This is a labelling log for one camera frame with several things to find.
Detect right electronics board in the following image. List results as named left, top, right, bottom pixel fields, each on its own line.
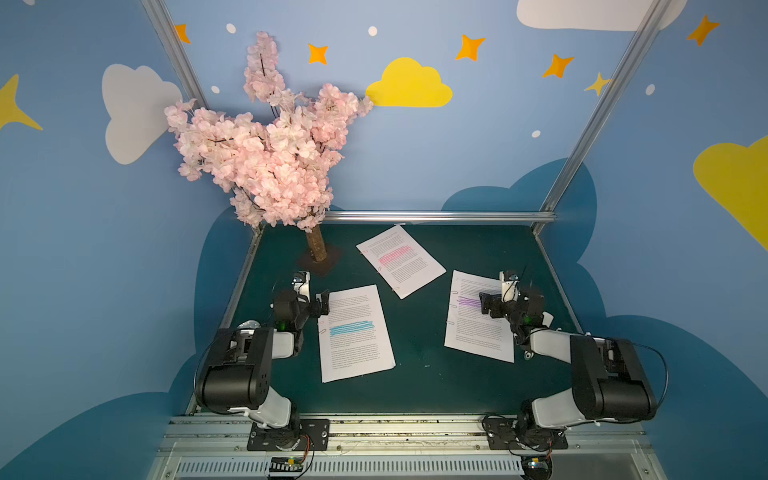
left=520, top=456, right=553, bottom=480

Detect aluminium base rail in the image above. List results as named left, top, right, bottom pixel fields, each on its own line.
left=148, top=414, right=666, bottom=479

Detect document with purple highlight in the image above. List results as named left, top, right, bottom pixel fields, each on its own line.
left=444, top=270, right=515, bottom=363

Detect document with pink highlight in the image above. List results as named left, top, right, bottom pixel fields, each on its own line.
left=356, top=225, right=446, bottom=299

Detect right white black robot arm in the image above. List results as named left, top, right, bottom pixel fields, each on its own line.
left=478, top=282, right=669, bottom=436

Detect left aluminium frame post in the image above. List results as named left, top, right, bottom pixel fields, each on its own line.
left=141, top=0, right=209, bottom=108

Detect aluminium frame post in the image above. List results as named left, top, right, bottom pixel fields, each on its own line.
left=141, top=0, right=209, bottom=108
left=532, top=0, right=673, bottom=237

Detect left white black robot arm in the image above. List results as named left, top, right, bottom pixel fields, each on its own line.
left=194, top=290, right=330, bottom=433

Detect electronics board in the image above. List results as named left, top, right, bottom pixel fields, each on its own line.
left=267, top=456, right=308, bottom=479
left=520, top=456, right=553, bottom=480

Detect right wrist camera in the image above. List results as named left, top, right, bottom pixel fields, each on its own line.
left=499, top=270, right=520, bottom=303

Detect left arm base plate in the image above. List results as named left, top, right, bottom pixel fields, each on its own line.
left=246, top=418, right=330, bottom=452

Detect small glass jar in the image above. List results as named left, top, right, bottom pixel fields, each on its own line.
left=237, top=320, right=261, bottom=331

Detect pink cherry blossom tree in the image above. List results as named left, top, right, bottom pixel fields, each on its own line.
left=164, top=32, right=374, bottom=276

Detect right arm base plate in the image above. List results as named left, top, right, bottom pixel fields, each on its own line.
left=480, top=413, right=568, bottom=453

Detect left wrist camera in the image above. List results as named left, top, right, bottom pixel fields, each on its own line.
left=292, top=271, right=311, bottom=303

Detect back aluminium frame bar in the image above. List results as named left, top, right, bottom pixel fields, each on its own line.
left=325, top=211, right=556, bottom=224

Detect document with blue highlight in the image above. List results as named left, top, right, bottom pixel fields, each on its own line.
left=318, top=285, right=396, bottom=383

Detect right aluminium frame post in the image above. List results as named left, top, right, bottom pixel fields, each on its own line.
left=532, top=0, right=673, bottom=237

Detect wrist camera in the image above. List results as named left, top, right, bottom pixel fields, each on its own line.
left=499, top=270, right=520, bottom=303
left=292, top=271, right=311, bottom=303

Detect left electronics board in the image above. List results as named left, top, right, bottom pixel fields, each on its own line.
left=267, top=456, right=308, bottom=479

